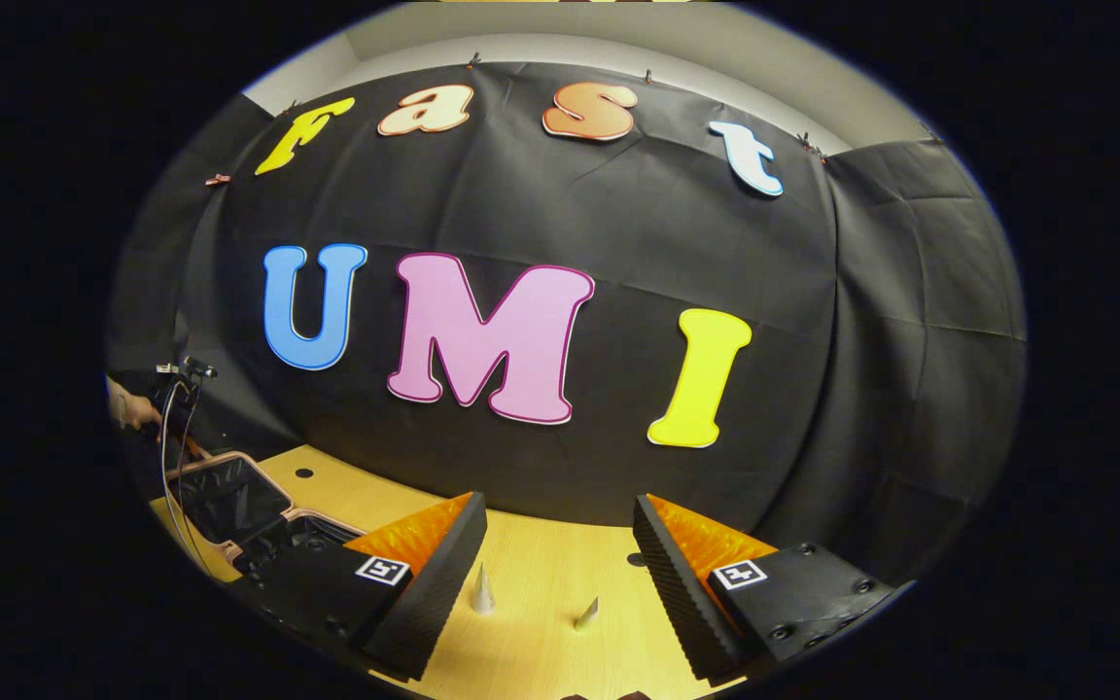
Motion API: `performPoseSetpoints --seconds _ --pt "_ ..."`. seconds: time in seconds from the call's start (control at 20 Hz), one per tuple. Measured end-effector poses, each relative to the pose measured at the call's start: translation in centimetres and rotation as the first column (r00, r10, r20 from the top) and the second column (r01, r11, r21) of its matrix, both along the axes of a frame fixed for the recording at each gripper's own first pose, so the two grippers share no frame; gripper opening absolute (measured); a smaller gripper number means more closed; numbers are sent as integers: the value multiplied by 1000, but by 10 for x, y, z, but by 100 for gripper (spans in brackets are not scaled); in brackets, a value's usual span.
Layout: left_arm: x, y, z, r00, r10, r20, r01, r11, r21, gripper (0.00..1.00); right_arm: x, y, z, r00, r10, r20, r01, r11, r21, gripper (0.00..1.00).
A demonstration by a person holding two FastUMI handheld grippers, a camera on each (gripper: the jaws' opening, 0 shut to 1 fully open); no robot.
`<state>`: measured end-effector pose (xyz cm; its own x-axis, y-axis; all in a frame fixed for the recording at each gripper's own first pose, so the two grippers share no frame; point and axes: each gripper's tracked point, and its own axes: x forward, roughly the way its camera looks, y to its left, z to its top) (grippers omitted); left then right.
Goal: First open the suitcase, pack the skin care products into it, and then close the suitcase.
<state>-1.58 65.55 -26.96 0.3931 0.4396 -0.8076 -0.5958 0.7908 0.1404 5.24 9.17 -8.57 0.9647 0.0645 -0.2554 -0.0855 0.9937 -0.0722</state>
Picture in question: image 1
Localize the black cable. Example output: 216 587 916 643
171 379 203 468

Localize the grey cable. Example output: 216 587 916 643
158 369 221 582

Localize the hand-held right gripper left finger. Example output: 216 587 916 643
229 491 489 683

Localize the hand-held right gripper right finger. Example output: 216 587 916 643
632 494 917 684

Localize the pink suitcase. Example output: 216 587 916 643
163 449 368 577

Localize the black backdrop cloth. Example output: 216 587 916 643
105 60 1028 584

